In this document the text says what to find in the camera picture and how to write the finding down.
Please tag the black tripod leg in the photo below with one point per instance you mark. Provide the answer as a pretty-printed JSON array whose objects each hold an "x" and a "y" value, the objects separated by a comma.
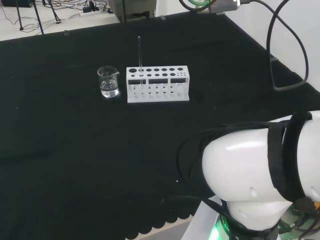
[
  {"x": 38, "y": 18},
  {"x": 55, "y": 12},
  {"x": 19, "y": 15}
]

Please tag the white power strip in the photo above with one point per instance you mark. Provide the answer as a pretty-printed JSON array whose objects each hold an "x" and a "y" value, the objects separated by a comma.
[{"x": 90, "y": 13}]

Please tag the black box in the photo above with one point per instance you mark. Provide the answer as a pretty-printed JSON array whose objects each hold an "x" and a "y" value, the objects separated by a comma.
[{"x": 15, "y": 3}]

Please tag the white test tube rack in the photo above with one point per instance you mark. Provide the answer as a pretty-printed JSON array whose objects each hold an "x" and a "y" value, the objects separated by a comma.
[{"x": 157, "y": 97}]

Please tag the clear glass beaker with water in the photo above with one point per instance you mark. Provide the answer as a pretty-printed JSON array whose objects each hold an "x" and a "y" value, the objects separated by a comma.
[{"x": 108, "y": 85}]

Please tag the black power adapter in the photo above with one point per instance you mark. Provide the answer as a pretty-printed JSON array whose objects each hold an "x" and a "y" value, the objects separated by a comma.
[{"x": 88, "y": 9}]

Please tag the black bench cloth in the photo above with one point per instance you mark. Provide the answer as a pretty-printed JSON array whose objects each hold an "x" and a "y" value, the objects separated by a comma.
[{"x": 75, "y": 140}]

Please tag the clear glass rod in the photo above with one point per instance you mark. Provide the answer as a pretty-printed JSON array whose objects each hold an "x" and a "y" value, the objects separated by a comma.
[{"x": 139, "y": 57}]

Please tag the grey metal cabinet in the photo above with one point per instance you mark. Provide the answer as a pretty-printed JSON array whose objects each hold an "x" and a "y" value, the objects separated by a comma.
[{"x": 132, "y": 10}]

